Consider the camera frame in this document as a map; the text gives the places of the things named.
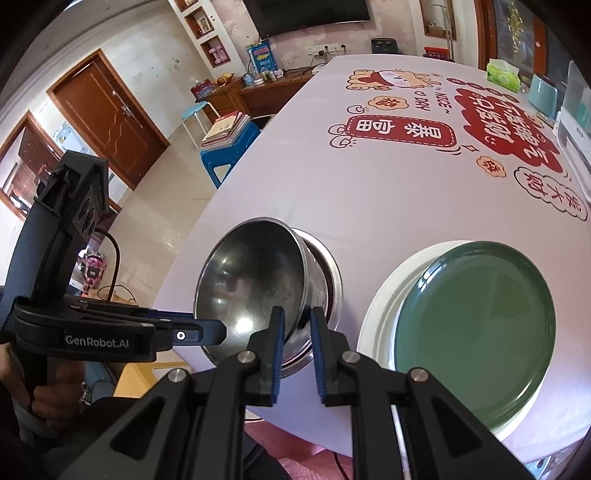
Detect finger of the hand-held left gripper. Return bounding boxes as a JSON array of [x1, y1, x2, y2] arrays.
[[148, 309, 227, 356]]

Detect green plate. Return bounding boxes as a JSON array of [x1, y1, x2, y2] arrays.
[[394, 241, 557, 428]]

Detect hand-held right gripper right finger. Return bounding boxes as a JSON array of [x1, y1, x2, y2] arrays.
[[310, 306, 532, 480]]

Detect black cable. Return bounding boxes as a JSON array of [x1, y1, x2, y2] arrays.
[[92, 230, 139, 305]]

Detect person's pink pants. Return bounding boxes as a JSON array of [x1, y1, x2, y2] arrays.
[[245, 422, 361, 480]]

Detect printed pink tablecloth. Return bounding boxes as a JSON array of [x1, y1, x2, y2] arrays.
[[152, 54, 591, 467]]

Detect green tissue pack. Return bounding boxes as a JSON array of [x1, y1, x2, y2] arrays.
[[486, 59, 522, 92]]

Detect dark blue plastic stool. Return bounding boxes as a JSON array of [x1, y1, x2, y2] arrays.
[[200, 122, 262, 188]]

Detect black television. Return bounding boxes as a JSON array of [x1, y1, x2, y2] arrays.
[[242, 0, 372, 40]]

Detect white wall shelf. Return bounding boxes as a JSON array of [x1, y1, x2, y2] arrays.
[[168, 0, 250, 70]]

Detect stack of books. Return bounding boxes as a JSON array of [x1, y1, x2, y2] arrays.
[[201, 112, 252, 148]]

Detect teal cup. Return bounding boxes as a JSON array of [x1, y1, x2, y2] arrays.
[[526, 74, 559, 118]]

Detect yellow plastic stool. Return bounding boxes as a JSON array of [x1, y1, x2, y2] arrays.
[[113, 362, 190, 398]]

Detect white paper plate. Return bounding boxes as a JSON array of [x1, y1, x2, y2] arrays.
[[357, 239, 559, 441]]

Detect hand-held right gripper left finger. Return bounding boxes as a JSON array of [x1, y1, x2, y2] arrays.
[[58, 305, 286, 480]]

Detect white countertop appliance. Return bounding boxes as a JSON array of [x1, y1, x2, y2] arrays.
[[551, 60, 591, 185]]

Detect white stool with blue seat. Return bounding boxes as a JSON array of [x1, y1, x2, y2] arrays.
[[180, 102, 220, 148]]

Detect blue printed box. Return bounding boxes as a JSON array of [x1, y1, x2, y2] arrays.
[[245, 41, 278, 77]]

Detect pink toy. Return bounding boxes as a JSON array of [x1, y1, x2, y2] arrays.
[[78, 251, 107, 296]]

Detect wooden sideboard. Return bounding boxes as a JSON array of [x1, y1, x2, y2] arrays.
[[198, 69, 324, 121]]

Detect person's left hand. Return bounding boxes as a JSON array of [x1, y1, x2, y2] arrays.
[[2, 345, 93, 431]]

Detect wooden display cabinet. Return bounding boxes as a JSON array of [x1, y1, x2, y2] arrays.
[[475, 0, 568, 79]]

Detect large steel bowl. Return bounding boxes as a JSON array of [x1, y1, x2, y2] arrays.
[[286, 227, 345, 370]]

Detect small steel bowl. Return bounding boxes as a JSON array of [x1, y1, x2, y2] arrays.
[[193, 217, 317, 370]]

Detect brown wooden door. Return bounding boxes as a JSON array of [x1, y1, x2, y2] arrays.
[[47, 50, 171, 190]]

